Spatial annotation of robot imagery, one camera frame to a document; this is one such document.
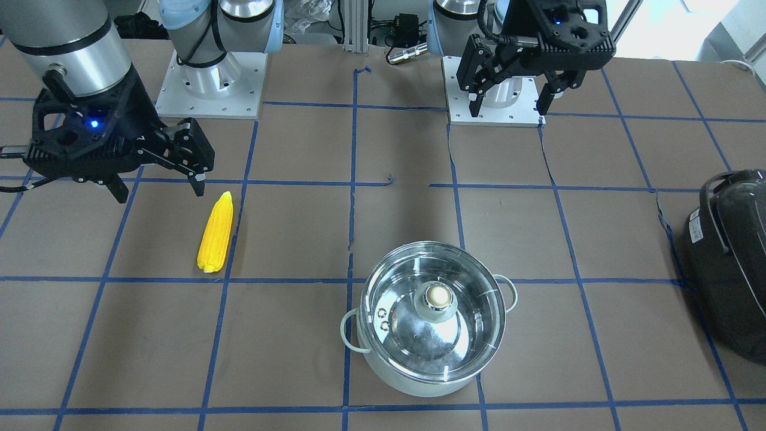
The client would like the black power adapter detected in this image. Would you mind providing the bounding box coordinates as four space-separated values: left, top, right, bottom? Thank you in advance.
391 13 419 39

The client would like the robot base plate image-right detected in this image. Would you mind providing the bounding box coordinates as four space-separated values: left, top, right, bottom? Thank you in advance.
442 56 545 128

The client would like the silver cable connector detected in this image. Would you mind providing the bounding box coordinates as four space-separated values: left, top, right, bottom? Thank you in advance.
386 42 428 66

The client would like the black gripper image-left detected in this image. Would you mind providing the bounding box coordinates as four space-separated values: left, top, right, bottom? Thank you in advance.
23 66 215 204

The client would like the robot base plate image-left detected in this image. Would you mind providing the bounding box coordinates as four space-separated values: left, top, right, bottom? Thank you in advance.
155 52 269 120

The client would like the glass pot lid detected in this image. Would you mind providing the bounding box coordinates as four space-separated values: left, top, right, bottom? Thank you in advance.
361 241 507 384

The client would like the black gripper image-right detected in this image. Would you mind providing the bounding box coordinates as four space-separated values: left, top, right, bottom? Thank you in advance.
457 1 616 116

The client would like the black rice cooker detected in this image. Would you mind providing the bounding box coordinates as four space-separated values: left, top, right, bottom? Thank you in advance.
681 169 765 365

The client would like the aluminium frame post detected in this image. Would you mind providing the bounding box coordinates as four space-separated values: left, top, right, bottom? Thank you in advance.
338 1 372 54

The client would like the steel pot with handles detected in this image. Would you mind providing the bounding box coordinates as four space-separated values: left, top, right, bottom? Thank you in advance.
340 241 519 398

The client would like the yellow corn cob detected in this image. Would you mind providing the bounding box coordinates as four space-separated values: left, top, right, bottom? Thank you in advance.
196 191 233 274

